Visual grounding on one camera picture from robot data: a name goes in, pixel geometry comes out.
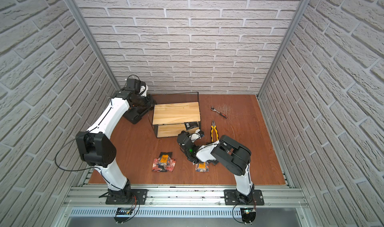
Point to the aluminium mounting rail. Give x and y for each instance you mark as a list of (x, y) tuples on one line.
[(187, 196)]

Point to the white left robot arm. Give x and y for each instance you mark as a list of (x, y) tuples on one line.
[(94, 145)]

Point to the black tea bag shelf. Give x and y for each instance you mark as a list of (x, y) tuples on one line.
[(191, 125)]

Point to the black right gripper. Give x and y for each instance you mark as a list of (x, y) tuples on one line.
[(186, 133)]

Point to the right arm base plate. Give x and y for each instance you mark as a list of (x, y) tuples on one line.
[(233, 197)]

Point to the controller board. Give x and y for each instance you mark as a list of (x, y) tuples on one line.
[(248, 215), (123, 215)]

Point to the yellow handled pliers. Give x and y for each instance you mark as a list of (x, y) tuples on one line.
[(214, 132)]

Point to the orange label tea bag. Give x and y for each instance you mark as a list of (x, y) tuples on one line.
[(202, 167), (165, 158)]

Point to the left controller board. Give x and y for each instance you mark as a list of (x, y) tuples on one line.
[(123, 215)]

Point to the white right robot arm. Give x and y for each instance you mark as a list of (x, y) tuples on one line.
[(226, 151)]

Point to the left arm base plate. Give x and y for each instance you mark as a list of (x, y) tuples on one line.
[(127, 197)]

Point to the right controller board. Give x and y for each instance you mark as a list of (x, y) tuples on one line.
[(248, 215)]

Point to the red handled ratchet wrench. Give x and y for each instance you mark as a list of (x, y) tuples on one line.
[(220, 113)]

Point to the red tea bag shelf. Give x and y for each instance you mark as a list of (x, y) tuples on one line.
[(157, 167)]

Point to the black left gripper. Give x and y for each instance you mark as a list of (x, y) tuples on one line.
[(139, 113)]

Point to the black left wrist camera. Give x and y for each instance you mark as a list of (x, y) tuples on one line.
[(135, 85)]

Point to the wooden two-tier wire shelf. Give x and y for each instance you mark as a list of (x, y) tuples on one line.
[(171, 111)]

